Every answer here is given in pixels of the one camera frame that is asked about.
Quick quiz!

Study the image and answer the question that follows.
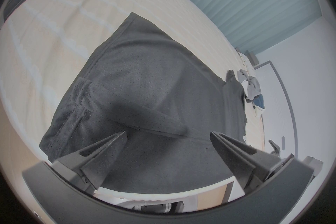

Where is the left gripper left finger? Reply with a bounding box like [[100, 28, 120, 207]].
[[54, 131, 128, 191]]

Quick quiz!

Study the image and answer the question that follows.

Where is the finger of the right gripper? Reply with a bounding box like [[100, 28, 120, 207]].
[[268, 140, 281, 157]]

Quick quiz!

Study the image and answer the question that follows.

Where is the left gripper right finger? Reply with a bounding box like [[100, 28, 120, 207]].
[[209, 131, 283, 189]]

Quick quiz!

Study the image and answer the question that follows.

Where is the black T-shirt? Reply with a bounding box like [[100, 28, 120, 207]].
[[39, 12, 248, 192]]

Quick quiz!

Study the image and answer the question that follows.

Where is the pile of clothes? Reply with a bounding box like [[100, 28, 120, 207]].
[[237, 69, 266, 116]]

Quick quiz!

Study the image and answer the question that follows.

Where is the bed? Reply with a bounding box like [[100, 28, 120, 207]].
[[0, 0, 298, 208]]

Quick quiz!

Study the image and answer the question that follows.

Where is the white printed pillow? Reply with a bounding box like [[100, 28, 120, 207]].
[[236, 51, 250, 71]]

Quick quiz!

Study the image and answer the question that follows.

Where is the grey bedside table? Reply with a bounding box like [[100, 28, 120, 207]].
[[235, 47, 259, 64]]

